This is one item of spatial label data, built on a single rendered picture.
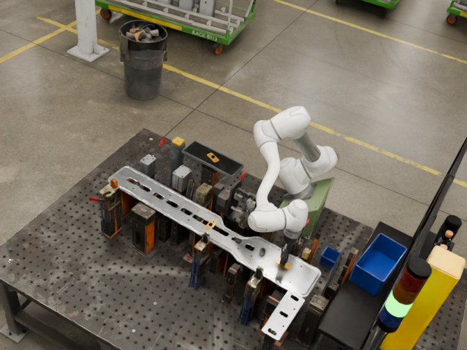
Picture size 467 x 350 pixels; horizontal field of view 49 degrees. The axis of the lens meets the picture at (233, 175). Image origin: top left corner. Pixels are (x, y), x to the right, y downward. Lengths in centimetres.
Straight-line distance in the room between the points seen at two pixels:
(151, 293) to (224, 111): 300
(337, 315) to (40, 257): 170
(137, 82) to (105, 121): 55
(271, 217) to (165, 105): 333
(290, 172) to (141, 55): 250
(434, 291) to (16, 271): 226
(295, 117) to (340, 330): 111
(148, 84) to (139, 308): 310
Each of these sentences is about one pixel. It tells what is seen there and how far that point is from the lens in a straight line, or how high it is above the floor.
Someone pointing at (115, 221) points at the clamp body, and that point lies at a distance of 318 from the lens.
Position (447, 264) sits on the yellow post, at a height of 200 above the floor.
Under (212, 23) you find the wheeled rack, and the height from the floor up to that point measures 28.
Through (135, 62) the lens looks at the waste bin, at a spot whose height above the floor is 46.
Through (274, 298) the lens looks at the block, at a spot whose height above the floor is 98.
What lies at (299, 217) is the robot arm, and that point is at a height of 143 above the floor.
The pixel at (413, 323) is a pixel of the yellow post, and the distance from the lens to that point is 188.
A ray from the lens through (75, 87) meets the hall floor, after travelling 587.
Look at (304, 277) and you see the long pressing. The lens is 279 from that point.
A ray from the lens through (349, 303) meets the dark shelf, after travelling 273.
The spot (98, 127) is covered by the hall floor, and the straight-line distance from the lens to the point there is 525.
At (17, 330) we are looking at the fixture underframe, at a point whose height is 5.
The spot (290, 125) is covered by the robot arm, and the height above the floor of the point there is 157.
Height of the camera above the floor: 314
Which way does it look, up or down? 41 degrees down
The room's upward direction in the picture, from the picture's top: 9 degrees clockwise
